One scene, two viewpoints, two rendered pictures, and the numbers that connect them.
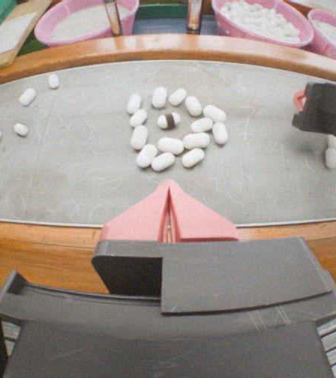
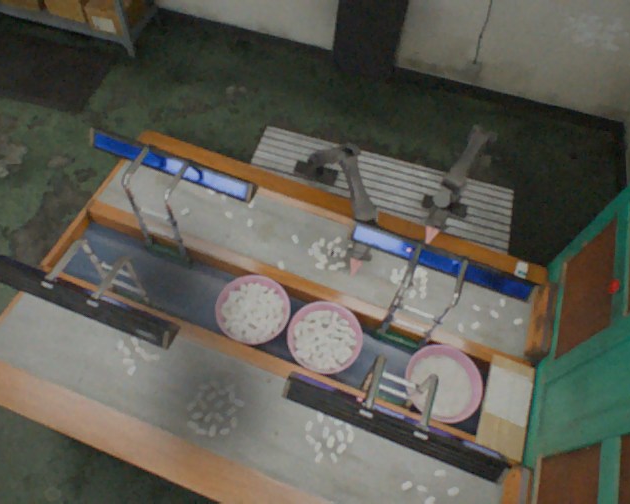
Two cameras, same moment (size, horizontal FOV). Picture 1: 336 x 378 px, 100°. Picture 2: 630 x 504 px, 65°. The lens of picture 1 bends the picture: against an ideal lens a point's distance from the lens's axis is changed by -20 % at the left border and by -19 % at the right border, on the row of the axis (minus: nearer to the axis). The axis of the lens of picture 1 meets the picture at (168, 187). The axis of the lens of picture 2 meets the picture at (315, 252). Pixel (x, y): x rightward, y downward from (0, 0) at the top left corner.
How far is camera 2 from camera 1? 185 cm
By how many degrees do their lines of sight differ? 43
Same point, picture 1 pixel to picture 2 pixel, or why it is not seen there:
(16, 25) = (500, 400)
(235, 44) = (367, 308)
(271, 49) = (348, 301)
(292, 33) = (307, 322)
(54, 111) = (459, 312)
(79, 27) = (448, 385)
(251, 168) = (386, 259)
